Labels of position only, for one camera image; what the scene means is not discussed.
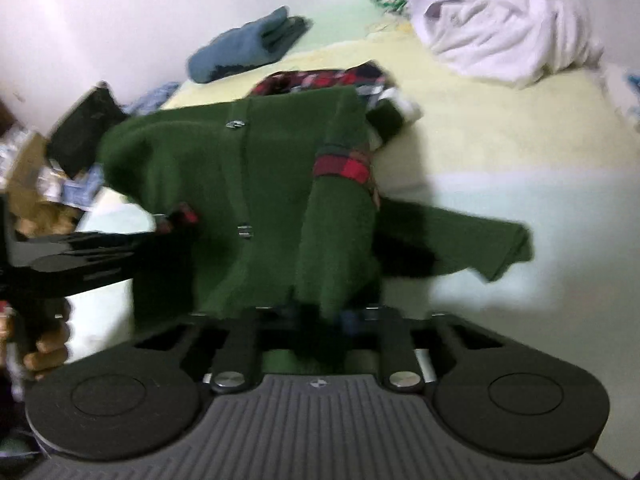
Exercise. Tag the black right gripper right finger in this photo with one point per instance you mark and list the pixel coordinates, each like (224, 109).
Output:
(398, 367)

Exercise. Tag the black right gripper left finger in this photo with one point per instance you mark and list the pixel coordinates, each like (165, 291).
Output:
(237, 364)

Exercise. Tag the green white striped jacket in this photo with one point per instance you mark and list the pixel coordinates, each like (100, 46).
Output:
(287, 210)

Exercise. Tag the person's left hand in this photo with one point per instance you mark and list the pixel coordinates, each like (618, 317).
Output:
(50, 350)

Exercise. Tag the cardboard box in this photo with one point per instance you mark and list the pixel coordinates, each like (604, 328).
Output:
(32, 214)

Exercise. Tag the black bag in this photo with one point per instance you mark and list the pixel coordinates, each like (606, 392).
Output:
(76, 137)

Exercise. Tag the blue checkered cloth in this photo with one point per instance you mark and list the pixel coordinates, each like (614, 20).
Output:
(152, 100)

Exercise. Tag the pastel cartoon bed sheet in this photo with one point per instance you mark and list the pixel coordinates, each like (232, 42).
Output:
(555, 156)

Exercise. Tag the folded blue sweater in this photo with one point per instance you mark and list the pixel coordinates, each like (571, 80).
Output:
(255, 44)

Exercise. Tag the white crumpled shirt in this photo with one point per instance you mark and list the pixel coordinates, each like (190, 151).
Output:
(515, 42)

